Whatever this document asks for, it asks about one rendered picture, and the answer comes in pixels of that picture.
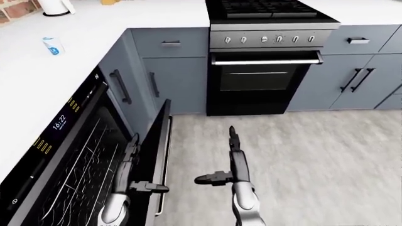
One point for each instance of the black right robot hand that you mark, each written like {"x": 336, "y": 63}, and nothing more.
{"x": 240, "y": 167}

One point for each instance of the white cylindrical canister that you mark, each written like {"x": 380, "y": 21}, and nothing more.
{"x": 55, "y": 7}

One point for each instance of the steel and black freestanding stove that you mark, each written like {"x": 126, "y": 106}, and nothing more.
{"x": 257, "y": 89}

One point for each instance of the black cast iron burner grate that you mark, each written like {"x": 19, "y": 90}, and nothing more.
{"x": 245, "y": 8}
{"x": 292, "y": 8}

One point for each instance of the black built-in dishwasher body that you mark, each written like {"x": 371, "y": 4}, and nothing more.
{"x": 29, "y": 153}

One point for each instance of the white cup with blue print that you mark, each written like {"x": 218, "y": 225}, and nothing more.
{"x": 54, "y": 47}

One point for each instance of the silver stove knob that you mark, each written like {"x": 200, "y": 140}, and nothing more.
{"x": 243, "y": 39}
{"x": 227, "y": 39}
{"x": 279, "y": 38}
{"x": 295, "y": 38}
{"x": 264, "y": 39}
{"x": 311, "y": 38}

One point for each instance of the grey-blue corner cabinet unit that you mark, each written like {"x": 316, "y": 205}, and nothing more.
{"x": 182, "y": 82}

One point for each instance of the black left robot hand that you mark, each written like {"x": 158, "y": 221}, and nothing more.
{"x": 124, "y": 176}

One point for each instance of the yellow object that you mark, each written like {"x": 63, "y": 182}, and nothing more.
{"x": 110, "y": 1}

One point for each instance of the black dishwasher door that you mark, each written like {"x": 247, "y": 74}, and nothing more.
{"x": 150, "y": 150}

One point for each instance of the grey-blue cabinet unit with double doors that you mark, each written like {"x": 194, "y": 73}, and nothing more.
{"x": 351, "y": 77}

